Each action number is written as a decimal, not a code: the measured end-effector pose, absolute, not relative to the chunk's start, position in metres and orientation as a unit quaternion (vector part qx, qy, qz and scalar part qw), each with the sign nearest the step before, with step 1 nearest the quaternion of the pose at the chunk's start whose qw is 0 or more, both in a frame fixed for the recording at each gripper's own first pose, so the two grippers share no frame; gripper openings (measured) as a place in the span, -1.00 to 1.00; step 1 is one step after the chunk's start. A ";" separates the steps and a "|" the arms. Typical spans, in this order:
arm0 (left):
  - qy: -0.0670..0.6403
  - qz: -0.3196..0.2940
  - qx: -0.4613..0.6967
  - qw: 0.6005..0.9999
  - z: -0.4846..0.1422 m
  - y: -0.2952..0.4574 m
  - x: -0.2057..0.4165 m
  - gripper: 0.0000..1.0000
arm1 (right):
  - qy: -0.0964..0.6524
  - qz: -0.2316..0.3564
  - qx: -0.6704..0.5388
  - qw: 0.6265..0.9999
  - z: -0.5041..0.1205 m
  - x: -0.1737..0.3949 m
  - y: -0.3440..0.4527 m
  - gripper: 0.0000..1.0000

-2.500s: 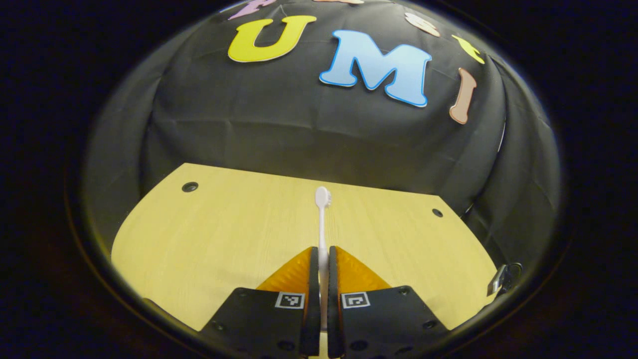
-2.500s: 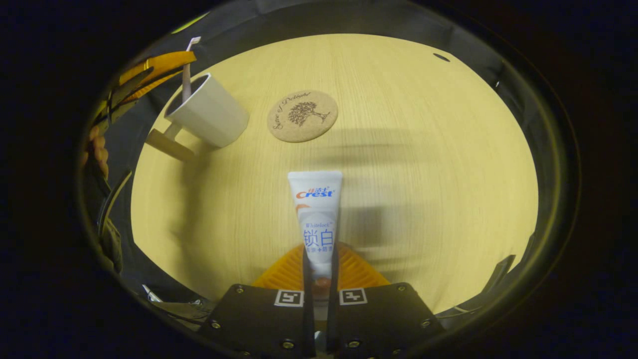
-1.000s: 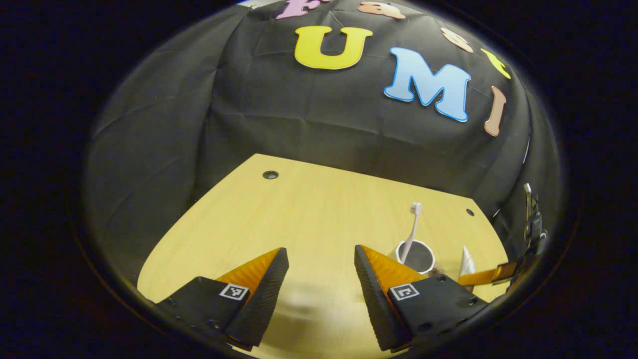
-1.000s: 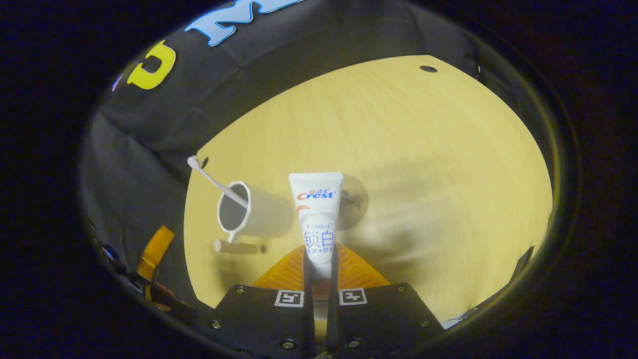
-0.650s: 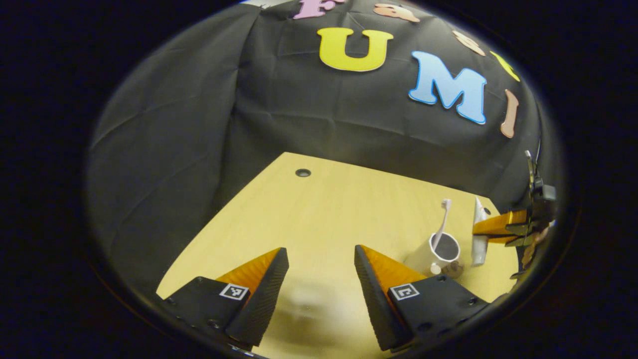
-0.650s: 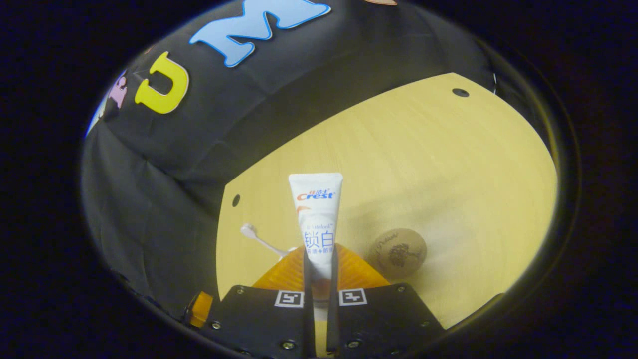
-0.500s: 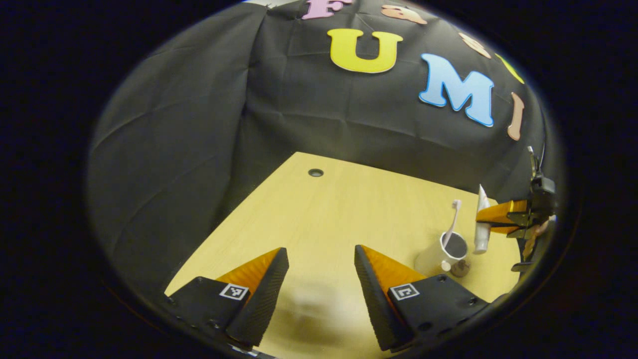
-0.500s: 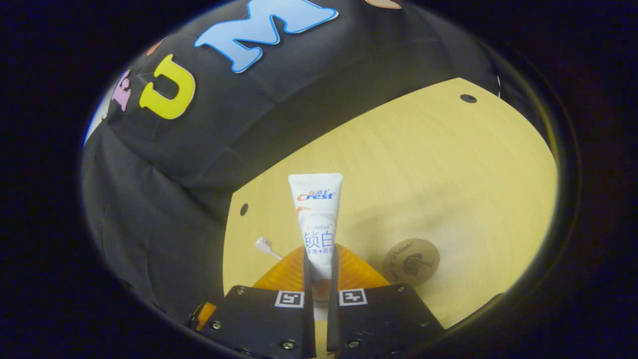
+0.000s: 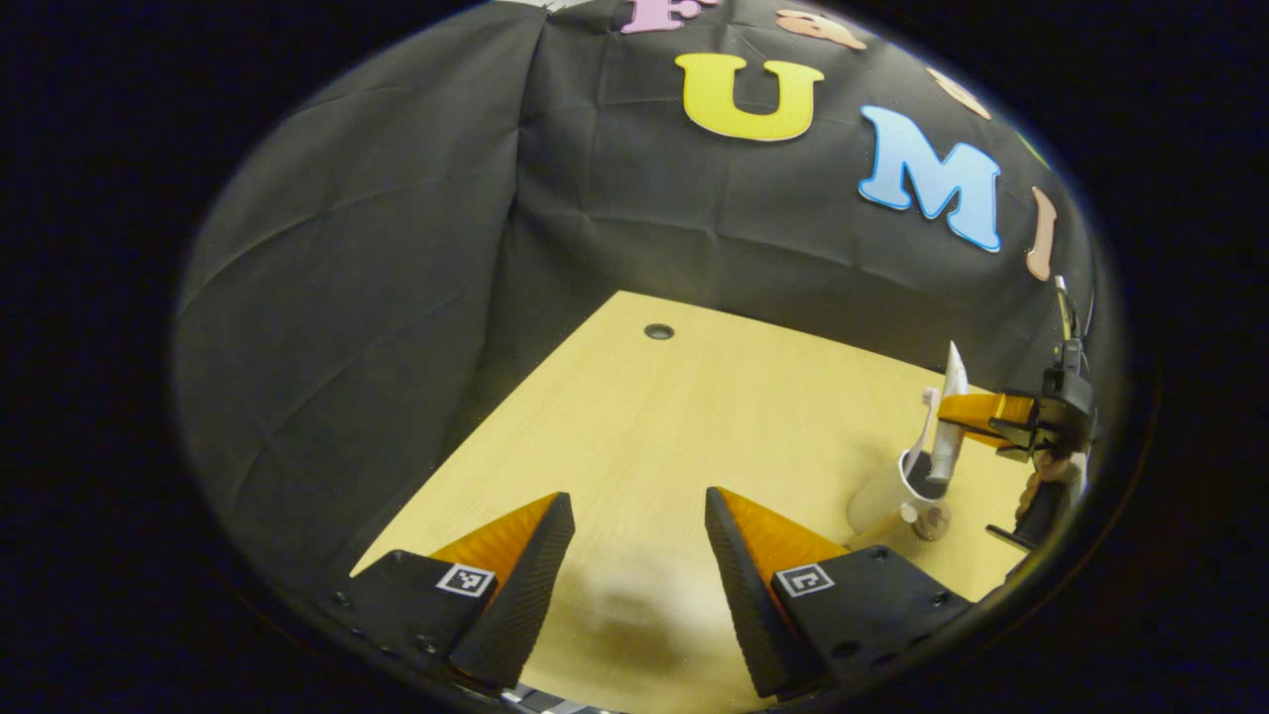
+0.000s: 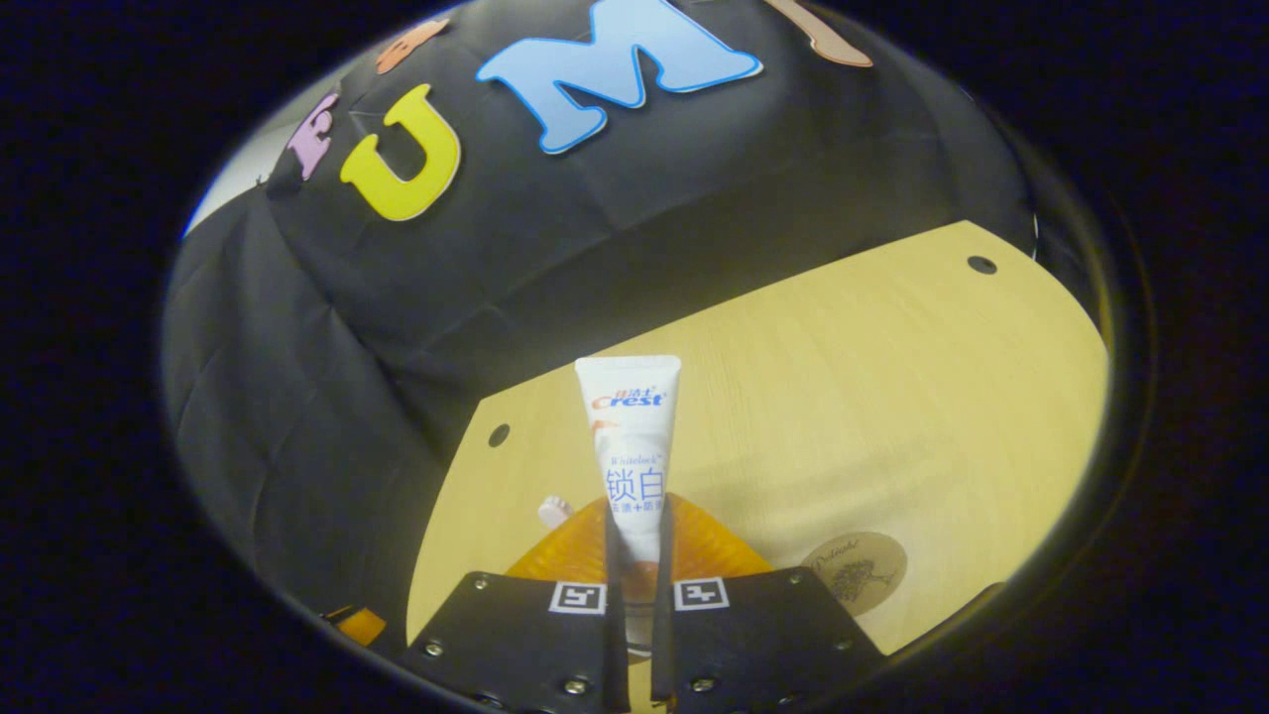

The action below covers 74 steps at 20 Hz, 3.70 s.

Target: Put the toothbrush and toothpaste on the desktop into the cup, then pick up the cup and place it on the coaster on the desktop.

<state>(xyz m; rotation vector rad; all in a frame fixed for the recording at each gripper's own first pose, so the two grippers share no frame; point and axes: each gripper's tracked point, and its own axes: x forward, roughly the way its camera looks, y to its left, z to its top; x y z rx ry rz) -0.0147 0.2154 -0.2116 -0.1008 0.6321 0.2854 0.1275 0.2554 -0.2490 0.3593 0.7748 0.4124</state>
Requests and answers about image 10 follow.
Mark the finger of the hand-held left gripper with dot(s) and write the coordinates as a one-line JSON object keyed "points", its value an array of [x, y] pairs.
{"points": [[362, 625]]}

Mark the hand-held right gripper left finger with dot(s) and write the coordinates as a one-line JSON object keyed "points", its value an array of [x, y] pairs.
{"points": [[617, 645]]}

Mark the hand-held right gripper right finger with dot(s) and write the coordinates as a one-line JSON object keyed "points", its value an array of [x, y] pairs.
{"points": [[662, 635]]}

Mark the white toothpaste tube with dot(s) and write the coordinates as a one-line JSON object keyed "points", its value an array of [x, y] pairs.
{"points": [[633, 436]]}

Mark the round cork coaster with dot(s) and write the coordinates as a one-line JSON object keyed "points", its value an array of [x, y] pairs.
{"points": [[858, 575]]}

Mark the light wooden desktop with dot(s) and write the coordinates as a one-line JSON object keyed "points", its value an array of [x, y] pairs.
{"points": [[843, 397]]}

